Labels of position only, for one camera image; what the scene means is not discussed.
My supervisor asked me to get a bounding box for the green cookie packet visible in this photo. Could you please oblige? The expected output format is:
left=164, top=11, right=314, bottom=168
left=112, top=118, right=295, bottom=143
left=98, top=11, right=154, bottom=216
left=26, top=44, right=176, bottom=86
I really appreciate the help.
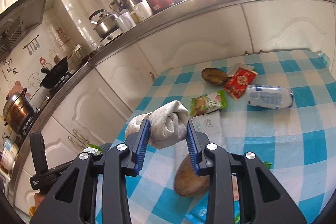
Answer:
left=189, top=90, right=227, bottom=117

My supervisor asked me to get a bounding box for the white cloth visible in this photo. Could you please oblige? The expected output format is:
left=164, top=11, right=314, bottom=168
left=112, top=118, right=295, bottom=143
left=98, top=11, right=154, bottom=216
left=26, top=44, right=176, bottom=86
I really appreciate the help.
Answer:
left=125, top=100, right=189, bottom=149

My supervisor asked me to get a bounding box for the brown baked potato half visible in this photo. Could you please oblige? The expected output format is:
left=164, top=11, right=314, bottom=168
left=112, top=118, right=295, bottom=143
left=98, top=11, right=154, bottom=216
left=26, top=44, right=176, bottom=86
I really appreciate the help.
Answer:
left=201, top=68, right=229, bottom=85

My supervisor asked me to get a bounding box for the copper cooking pot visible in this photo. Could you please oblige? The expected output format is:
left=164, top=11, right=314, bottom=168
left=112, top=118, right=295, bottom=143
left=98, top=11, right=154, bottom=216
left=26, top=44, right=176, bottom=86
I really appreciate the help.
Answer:
left=3, top=88, right=35, bottom=135

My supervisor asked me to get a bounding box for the blue checkered tablecloth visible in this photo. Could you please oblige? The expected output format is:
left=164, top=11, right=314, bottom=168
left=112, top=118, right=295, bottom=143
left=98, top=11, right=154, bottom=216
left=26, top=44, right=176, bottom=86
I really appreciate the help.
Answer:
left=121, top=50, right=335, bottom=223

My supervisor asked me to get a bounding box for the black wok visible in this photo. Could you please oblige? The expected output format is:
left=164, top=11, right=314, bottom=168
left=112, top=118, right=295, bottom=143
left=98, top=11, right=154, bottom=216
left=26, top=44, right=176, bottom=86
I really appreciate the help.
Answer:
left=40, top=57, right=68, bottom=89

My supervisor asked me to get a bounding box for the red snack packet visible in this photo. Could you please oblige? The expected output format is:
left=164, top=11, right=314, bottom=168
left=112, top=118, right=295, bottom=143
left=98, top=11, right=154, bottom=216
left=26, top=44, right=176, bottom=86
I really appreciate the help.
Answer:
left=223, top=63, right=258, bottom=101

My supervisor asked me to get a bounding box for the range hood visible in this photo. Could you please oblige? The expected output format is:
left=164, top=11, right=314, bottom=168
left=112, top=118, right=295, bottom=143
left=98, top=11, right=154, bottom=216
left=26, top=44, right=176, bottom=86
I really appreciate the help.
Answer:
left=1, top=0, right=46, bottom=60

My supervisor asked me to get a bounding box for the steel kettle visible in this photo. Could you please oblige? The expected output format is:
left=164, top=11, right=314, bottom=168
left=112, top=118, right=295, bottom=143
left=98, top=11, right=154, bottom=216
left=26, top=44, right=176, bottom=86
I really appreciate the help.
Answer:
left=89, top=9, right=119, bottom=39

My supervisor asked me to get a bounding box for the white mug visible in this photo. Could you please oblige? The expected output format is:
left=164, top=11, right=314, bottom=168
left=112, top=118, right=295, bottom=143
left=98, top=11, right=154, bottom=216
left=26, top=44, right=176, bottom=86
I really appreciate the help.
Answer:
left=133, top=2, right=153, bottom=22

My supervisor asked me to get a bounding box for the steel countertop edge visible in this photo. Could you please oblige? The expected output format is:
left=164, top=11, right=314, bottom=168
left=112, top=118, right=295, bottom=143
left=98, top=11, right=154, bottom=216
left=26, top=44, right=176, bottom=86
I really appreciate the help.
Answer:
left=7, top=0, right=336, bottom=204

